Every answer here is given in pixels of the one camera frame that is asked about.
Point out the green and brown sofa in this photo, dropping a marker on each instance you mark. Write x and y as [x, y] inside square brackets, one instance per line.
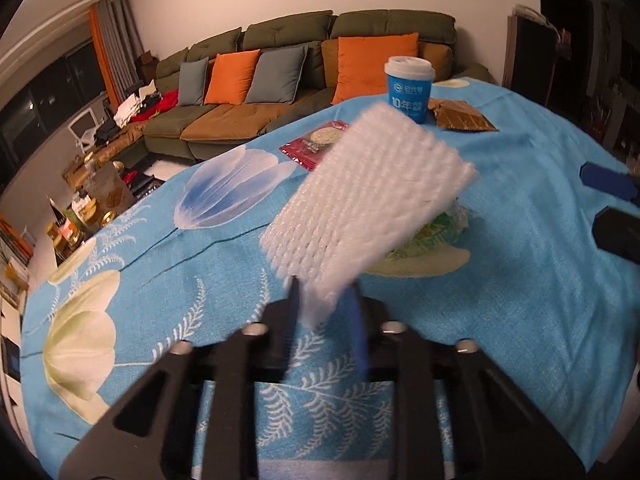
[280, 120]

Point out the flat brown foil wrapper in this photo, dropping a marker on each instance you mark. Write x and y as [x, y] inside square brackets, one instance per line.
[462, 117]

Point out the red clothes pile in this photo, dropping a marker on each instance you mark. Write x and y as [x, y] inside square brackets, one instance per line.
[167, 101]

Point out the blue paper cup white lid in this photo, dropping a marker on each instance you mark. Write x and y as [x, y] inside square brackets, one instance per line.
[407, 95]

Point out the blue floral blanket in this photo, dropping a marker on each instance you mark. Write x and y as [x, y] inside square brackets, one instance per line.
[175, 270]

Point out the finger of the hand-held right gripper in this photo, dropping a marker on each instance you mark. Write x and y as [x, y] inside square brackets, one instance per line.
[605, 180]
[617, 232]

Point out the white office chair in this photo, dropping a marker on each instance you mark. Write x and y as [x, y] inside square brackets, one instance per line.
[82, 127]

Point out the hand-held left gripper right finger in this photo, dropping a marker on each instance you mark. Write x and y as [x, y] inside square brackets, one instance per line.
[359, 335]

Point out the orange cushion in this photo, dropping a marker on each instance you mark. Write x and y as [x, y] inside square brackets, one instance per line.
[232, 77]
[372, 67]

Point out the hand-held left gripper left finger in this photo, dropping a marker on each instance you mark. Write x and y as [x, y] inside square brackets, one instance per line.
[291, 330]

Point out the grey and orange curtain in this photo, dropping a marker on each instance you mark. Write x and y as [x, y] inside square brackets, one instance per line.
[117, 45]

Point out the black coffee table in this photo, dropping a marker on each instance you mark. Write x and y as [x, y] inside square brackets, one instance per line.
[145, 185]

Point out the grey-blue cushion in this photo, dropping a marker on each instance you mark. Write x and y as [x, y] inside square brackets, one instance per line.
[275, 77]
[192, 80]

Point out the dark window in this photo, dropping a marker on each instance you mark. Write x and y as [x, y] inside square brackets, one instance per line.
[50, 95]

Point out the dark folded board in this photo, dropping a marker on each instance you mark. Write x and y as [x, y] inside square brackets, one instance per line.
[530, 55]

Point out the brown cardboard box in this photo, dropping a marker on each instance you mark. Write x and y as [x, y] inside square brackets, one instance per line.
[147, 64]

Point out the light green snack wrapper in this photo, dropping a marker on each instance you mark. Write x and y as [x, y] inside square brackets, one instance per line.
[440, 230]

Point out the white foam fruit net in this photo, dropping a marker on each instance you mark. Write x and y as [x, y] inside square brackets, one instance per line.
[370, 190]

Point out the group of glass jars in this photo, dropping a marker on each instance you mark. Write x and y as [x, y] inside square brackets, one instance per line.
[75, 220]

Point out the red snack packet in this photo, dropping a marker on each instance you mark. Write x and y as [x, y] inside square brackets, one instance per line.
[310, 146]

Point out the white clothes pile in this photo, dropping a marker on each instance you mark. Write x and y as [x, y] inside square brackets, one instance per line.
[131, 107]

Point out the black clothes pile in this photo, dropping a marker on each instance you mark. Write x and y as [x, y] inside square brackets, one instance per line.
[107, 130]

